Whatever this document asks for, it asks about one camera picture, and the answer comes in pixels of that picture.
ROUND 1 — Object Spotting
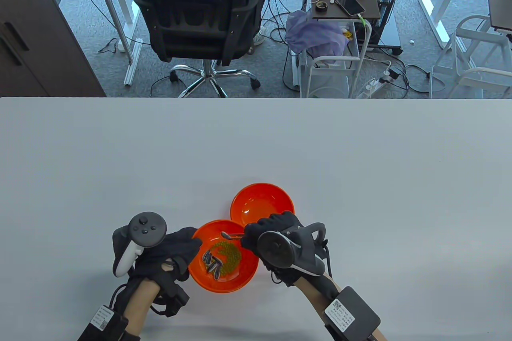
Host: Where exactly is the black floor cable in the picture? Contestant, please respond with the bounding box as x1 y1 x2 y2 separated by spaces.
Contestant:
97 37 120 54

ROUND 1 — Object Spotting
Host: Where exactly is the person's left forearm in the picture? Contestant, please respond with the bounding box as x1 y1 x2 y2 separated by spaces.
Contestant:
120 277 161 335

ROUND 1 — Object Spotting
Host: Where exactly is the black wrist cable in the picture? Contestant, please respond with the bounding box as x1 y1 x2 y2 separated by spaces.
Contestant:
110 283 176 315

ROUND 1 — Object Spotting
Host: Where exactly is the white power strip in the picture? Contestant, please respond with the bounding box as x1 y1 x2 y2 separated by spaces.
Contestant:
356 77 390 98

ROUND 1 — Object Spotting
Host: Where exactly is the black office chair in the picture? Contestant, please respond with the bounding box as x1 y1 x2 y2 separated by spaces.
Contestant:
126 0 268 98

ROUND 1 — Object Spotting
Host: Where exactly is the person's right hand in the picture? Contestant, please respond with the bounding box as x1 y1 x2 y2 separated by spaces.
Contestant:
240 211 340 293

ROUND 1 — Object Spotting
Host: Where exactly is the pile of green beans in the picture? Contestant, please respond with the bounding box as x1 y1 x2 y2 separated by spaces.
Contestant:
211 240 242 277

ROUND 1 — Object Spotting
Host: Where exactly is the purple cloth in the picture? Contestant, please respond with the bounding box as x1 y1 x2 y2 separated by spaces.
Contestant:
286 9 349 64

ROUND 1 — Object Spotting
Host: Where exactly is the grey white controller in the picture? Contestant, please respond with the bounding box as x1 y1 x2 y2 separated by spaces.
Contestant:
112 211 167 277
257 222 329 277

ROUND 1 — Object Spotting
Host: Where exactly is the grey white right controller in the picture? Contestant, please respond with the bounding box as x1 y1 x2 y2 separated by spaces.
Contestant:
257 222 329 277

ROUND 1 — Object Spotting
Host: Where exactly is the orange bowl with green beans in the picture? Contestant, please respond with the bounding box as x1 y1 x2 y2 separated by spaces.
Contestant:
188 219 260 293

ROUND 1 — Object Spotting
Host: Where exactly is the white metal desk leg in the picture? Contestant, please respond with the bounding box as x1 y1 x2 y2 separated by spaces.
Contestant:
418 0 474 50

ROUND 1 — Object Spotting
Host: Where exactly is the white wire cart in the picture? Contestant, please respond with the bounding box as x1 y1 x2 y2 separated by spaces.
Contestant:
298 17 372 98

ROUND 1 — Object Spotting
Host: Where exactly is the black glove sensor module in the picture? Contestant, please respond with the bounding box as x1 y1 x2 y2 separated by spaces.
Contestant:
154 263 190 317

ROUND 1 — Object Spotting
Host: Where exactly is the grey metal desk frame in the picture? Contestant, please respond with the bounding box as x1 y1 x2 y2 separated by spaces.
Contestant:
88 0 143 86

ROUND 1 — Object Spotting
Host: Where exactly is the grey white left controller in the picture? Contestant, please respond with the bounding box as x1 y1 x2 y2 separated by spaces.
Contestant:
112 211 167 277

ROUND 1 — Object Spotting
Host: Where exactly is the person's left hand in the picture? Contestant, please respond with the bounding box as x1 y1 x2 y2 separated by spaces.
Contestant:
127 227 203 282

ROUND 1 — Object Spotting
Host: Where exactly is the orange plastic bowl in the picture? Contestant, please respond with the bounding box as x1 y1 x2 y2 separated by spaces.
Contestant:
230 183 295 237

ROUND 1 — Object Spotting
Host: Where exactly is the dark brown cabinet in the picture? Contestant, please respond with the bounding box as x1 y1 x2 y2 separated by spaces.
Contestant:
0 0 106 98

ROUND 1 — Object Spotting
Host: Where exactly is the black labelled wrist camera box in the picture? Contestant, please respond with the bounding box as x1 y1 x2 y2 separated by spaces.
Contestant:
324 286 381 333
78 304 129 341

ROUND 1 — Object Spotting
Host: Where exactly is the white chair frame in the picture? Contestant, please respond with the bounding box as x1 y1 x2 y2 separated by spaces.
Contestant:
429 15 512 99

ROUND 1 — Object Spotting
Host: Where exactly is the black smartphone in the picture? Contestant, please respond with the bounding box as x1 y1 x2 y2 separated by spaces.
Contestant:
334 0 366 16

